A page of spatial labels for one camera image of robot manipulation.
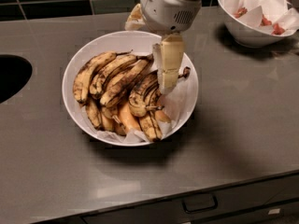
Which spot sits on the leftmost spotted banana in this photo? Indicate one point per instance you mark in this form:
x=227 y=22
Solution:
x=85 y=74

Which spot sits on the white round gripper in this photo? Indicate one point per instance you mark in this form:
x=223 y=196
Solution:
x=168 y=12

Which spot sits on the lower front spotted banana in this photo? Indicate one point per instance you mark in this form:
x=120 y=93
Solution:
x=150 y=127

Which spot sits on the white paper bowl liner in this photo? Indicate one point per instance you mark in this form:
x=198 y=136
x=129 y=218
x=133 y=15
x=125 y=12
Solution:
x=179 y=103

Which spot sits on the small yellow banana right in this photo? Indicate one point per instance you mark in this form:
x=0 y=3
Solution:
x=162 y=117

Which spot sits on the dark curved stem banana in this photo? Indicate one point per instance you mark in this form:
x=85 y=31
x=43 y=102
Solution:
x=154 y=93

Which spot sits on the dark drawer with handle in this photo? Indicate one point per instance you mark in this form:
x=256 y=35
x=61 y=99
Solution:
x=238 y=204

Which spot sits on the white bowl top right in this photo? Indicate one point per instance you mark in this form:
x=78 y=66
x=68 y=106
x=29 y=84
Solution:
x=247 y=37

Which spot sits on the large white banana bowl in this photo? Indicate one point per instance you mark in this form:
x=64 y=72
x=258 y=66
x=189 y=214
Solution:
x=123 y=37

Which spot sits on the dark spotted right banana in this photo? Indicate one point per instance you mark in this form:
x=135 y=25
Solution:
x=137 y=96

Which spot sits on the dark round sink opening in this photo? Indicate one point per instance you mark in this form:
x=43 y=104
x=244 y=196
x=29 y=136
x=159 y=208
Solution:
x=15 y=72

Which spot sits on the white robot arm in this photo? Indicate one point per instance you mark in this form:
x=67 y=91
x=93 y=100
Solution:
x=168 y=19

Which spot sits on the small lower middle banana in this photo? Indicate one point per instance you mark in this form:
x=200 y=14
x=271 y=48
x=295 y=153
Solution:
x=108 y=115

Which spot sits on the smooth orange-yellow lower banana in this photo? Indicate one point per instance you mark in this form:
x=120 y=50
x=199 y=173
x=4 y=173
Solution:
x=128 y=120

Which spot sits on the small lower left banana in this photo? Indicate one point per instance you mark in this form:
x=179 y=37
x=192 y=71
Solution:
x=93 y=114

